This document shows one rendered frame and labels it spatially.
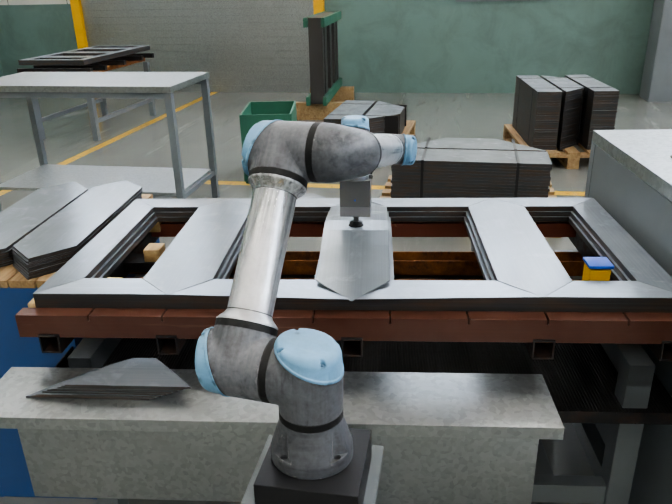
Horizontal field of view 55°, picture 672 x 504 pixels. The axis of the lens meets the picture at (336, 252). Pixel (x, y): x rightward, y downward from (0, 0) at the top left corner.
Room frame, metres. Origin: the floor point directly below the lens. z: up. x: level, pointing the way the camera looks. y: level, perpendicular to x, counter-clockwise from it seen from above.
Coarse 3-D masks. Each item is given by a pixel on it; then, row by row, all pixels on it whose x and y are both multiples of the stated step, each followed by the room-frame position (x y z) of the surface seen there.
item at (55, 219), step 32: (64, 192) 2.30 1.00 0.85; (96, 192) 2.29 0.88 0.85; (128, 192) 2.28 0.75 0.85; (0, 224) 1.96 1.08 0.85; (32, 224) 1.96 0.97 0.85; (64, 224) 1.95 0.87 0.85; (96, 224) 1.94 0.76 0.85; (0, 256) 1.75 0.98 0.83; (32, 256) 1.69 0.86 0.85; (64, 256) 1.74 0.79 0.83
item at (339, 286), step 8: (320, 280) 1.44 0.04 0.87; (328, 280) 1.44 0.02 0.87; (336, 280) 1.44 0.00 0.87; (344, 280) 1.44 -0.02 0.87; (352, 280) 1.44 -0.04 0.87; (360, 280) 1.44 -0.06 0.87; (368, 280) 1.44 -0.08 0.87; (376, 280) 1.43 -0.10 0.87; (384, 280) 1.43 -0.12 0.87; (336, 288) 1.41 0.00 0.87; (344, 288) 1.40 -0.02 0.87; (352, 288) 1.40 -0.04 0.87; (360, 288) 1.40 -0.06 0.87; (368, 288) 1.40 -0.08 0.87
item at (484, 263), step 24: (144, 216) 1.98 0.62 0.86; (168, 216) 2.06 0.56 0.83; (312, 216) 2.03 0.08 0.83; (408, 216) 2.00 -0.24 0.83; (432, 216) 2.00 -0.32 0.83; (456, 216) 1.99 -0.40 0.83; (552, 216) 1.97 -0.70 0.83; (576, 216) 1.92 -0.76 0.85; (240, 240) 1.80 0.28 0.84; (480, 240) 1.72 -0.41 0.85; (600, 240) 1.70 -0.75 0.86; (480, 264) 1.61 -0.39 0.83; (648, 312) 1.33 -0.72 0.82
